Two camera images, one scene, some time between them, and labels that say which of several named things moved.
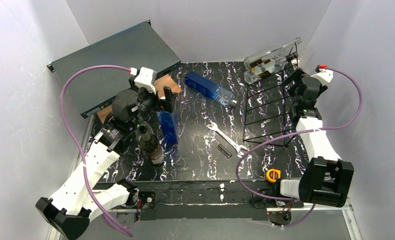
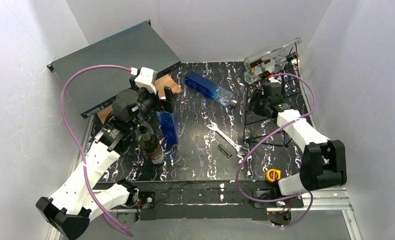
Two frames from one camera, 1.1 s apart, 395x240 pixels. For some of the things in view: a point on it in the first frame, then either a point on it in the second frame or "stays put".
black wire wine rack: (269, 113) stays put
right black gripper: (296, 79) -> (271, 89)
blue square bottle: (210, 89) stays put
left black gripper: (168, 98) stays put
